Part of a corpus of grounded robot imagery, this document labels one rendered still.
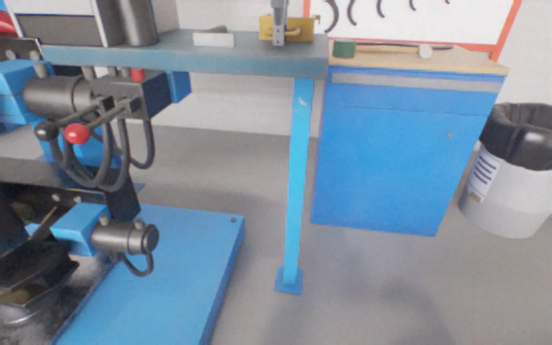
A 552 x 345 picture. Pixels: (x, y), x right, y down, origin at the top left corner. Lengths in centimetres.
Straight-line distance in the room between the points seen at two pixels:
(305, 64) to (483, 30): 214
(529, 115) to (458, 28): 84
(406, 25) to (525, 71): 100
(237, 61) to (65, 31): 43
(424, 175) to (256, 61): 116
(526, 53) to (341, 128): 183
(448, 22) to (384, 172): 140
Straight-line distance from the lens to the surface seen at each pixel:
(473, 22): 267
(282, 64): 68
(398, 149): 150
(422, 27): 256
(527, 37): 289
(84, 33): 88
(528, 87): 304
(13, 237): 126
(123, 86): 70
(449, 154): 159
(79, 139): 57
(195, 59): 73
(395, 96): 139
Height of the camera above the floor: 119
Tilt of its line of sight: 33 degrees down
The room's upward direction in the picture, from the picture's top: 1 degrees clockwise
